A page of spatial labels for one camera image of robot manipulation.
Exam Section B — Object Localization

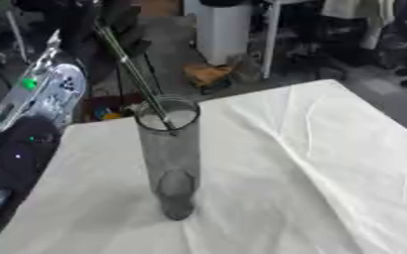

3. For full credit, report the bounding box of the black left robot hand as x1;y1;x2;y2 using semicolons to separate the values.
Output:
0;114;64;200

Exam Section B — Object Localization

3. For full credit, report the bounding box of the tall clear glass vase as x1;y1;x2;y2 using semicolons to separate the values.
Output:
132;94;204;222

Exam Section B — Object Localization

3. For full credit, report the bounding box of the thin green flower stem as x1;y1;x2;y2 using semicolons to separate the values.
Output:
92;20;180;137

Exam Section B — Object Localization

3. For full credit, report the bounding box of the black tripod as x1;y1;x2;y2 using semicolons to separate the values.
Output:
93;6;166;97

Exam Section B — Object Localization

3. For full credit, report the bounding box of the brown bag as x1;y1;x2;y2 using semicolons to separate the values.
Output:
181;62;238;95

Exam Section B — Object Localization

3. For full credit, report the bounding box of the white table leg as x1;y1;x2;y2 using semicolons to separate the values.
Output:
259;0;286;80

